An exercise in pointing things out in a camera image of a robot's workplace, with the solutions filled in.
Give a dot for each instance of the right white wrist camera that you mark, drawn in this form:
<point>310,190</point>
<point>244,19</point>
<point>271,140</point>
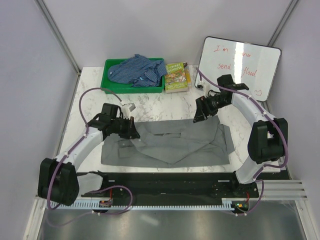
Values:
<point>204,86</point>

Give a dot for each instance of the blue checked shirt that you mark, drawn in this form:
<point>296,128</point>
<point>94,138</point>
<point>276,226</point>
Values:
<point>138,71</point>

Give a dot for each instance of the grey long sleeve shirt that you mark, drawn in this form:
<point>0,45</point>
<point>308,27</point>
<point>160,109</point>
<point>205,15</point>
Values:
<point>171,144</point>

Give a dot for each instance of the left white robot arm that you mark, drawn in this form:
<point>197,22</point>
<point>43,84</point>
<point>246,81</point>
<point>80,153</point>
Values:
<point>58,179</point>

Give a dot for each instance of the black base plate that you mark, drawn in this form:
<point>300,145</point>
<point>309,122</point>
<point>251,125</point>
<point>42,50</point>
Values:
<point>172,189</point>

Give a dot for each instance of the white dry-erase board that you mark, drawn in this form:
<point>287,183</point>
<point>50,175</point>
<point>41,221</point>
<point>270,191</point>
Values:
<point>252,64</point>

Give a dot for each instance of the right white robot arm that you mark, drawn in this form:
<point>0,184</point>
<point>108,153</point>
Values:
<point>268,141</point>

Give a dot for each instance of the yellow book underneath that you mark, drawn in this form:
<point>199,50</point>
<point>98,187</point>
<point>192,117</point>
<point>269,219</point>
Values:
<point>187,74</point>

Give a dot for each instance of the green paperback book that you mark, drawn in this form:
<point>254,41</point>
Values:
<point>175,80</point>

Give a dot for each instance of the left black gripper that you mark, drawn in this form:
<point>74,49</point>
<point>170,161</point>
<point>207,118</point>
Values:
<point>131,132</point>

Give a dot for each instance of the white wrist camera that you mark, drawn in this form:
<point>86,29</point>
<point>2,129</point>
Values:
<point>127,110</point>
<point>204,86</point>

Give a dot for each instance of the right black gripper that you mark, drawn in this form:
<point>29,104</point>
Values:
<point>201,113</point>

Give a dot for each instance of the green plastic bin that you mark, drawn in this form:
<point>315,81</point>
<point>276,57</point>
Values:
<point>120,88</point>

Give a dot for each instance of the white slotted cable duct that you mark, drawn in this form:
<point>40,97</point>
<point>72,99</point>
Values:
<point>103,204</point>

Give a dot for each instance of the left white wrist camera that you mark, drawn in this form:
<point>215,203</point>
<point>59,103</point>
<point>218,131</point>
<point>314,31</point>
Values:
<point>127,110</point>

